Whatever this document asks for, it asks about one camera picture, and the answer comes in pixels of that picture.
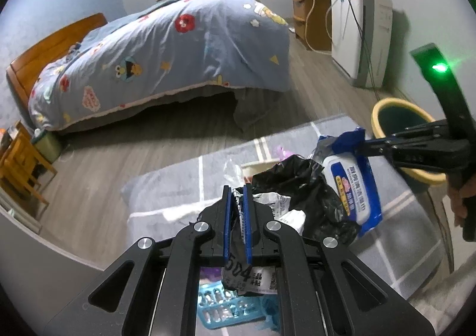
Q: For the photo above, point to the person's right hand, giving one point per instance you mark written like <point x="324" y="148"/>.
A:
<point x="457" y="197"/>

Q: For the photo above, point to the light blue plastic basket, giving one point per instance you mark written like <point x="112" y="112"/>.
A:
<point x="219" y="307"/>

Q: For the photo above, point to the wooden bedside stool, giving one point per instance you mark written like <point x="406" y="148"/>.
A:
<point x="21" y="166"/>

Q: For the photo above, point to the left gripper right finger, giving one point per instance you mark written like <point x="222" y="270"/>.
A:
<point x="258" y="248"/>

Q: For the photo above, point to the blue wet wipes pack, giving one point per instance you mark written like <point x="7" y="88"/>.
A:
<point x="351" y="177"/>

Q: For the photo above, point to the black plastic bag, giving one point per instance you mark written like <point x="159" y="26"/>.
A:
<point x="302" y="180"/>

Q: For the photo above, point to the blue cartoon duvet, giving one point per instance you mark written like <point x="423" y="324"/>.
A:
<point x="170" y="48"/>

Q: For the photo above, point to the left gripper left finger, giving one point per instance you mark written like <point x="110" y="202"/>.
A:
<point x="216" y="245"/>

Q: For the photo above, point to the wooden tv cabinet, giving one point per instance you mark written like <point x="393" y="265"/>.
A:
<point x="310" y="23"/>

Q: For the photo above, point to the wooden bed headboard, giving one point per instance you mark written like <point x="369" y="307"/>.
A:
<point x="23" y="71"/>

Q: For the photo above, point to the small green waste bin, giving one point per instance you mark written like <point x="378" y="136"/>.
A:
<point x="47" y="144"/>

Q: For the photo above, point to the red white paper cup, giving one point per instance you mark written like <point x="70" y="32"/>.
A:
<point x="249" y="170"/>

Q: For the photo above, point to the yellow rimmed teal trash bin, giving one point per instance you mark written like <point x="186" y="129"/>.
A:
<point x="391" y="115"/>

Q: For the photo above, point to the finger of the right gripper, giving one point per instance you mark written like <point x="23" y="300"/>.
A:
<point x="422" y="130"/>
<point x="377" y="147"/>

